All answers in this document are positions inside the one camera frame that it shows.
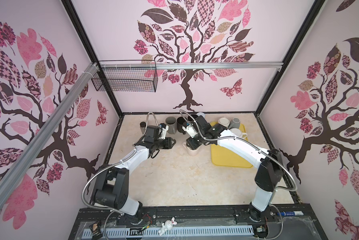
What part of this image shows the pink mug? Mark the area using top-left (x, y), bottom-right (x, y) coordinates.
top-left (182, 142), bottom-right (200, 157)

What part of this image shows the grey mug front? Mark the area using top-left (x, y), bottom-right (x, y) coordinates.
top-left (165, 117), bottom-right (177, 135)

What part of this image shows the grey mug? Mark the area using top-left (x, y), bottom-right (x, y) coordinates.
top-left (165, 117), bottom-right (177, 135)
top-left (228, 117), bottom-right (240, 129)

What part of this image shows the all black mug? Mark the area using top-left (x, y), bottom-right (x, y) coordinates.
top-left (188, 114), bottom-right (198, 121)

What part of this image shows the black mug white base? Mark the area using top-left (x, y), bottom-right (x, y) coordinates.
top-left (177, 117), bottom-right (186, 135)

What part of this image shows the white ribbed mug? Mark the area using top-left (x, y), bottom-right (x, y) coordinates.
top-left (230, 128), bottom-right (247, 139)

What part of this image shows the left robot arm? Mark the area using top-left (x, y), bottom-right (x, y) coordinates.
top-left (81, 112), bottom-right (176, 216)

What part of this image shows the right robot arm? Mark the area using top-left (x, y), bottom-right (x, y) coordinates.
top-left (179, 110), bottom-right (297, 222)

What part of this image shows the white mug rear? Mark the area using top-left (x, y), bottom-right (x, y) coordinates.
top-left (218, 117), bottom-right (230, 129)

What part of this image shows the grey mug rear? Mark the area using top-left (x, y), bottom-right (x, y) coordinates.
top-left (228, 117), bottom-right (240, 129)

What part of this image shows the yellow plastic tray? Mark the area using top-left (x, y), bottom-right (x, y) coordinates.
top-left (209, 121), bottom-right (254, 168)

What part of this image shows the white bunny figurine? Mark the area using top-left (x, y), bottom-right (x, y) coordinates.
top-left (158, 217), bottom-right (178, 236)

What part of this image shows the blue white marker pen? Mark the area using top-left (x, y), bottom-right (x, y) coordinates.
top-left (279, 211), bottom-right (304, 217)

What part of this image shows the black wire basket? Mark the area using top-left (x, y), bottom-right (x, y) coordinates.
top-left (92, 60), bottom-right (158, 93)

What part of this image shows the white slotted cable duct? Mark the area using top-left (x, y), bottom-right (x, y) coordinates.
top-left (82, 225), bottom-right (255, 240)

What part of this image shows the aluminium rail back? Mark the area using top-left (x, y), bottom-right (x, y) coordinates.
top-left (100, 62), bottom-right (283, 70)

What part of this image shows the aluminium rail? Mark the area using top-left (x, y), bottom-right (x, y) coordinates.
top-left (0, 63), bottom-right (99, 210)
top-left (100, 62), bottom-right (283, 70)

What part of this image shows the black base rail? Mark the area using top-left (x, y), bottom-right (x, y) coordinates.
top-left (68, 204), bottom-right (328, 240)

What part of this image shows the aluminium rail left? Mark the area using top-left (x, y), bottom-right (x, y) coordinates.
top-left (0, 63), bottom-right (99, 210)

